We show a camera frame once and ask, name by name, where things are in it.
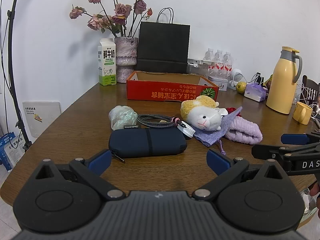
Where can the purple tissue pack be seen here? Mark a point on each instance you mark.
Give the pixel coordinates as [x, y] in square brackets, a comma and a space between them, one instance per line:
[255, 92]

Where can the blue white paper packets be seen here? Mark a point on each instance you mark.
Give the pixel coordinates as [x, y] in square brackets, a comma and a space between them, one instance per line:
[7, 152]

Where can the black light stand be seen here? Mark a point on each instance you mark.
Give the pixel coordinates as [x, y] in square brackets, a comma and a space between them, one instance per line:
[19, 125]

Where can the navy zipper pouch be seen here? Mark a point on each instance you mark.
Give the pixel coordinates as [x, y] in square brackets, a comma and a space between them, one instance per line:
[140, 142]

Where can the iridescent plastic bag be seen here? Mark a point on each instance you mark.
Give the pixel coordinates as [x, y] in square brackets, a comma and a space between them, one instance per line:
[121, 117]

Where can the small white desk fan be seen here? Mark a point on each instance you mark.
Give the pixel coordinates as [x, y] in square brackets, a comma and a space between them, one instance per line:
[237, 76]

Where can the yellow white plush toy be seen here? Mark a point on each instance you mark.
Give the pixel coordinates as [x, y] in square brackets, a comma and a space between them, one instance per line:
[202, 115]

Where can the black paper bag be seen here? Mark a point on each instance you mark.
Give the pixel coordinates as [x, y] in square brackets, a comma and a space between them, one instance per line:
[162, 47]

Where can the bunch of dried roses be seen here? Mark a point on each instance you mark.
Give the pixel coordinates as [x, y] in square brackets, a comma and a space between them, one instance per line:
[122, 10]

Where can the yellow thermos jug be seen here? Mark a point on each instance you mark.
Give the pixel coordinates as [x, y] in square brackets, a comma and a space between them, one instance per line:
[282, 85]

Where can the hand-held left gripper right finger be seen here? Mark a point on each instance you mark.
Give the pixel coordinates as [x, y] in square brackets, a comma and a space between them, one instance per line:
[217, 161]

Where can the green yellow apple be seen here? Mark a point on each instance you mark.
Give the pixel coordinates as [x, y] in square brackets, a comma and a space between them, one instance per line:
[241, 87]

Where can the floral tin box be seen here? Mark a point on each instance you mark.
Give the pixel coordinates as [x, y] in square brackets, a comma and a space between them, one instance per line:
[220, 83]

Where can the person's right forearm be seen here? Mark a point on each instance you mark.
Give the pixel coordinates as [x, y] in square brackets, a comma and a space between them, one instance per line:
[315, 190]

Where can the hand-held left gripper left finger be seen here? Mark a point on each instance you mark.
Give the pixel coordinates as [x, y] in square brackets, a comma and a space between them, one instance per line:
[101, 161]

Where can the red fabric ornament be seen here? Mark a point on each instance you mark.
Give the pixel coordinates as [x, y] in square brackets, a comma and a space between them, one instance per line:
[230, 110]

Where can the white round cap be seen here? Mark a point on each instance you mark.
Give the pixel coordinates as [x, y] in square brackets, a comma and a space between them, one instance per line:
[186, 130]

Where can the red cardboard box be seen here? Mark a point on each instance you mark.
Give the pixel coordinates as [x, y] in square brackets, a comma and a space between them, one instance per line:
[160, 92]

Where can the white board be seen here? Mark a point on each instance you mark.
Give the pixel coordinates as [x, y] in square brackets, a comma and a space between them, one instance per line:
[47, 112]

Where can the colourful snack packet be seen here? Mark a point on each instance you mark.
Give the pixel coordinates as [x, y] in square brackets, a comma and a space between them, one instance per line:
[268, 81]

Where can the yellow mug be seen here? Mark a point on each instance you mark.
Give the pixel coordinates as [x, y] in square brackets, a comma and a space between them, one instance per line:
[301, 112]

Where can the clear container of seeds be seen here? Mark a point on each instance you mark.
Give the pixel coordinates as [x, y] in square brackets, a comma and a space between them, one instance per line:
[197, 68]

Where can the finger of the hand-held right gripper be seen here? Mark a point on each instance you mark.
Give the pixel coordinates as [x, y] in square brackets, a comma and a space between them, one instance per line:
[267, 152]
[295, 139]

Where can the black power adapter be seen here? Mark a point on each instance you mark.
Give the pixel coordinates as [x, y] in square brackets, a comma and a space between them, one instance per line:
[258, 75]

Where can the lavender towel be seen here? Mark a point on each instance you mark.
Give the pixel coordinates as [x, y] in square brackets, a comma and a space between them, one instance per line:
[245, 132]

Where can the white green milk carton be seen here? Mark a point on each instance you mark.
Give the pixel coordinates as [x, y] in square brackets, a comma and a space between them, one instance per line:
[107, 62]

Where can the purple textured vase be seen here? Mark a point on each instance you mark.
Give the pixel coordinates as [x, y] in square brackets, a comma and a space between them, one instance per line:
[126, 55]

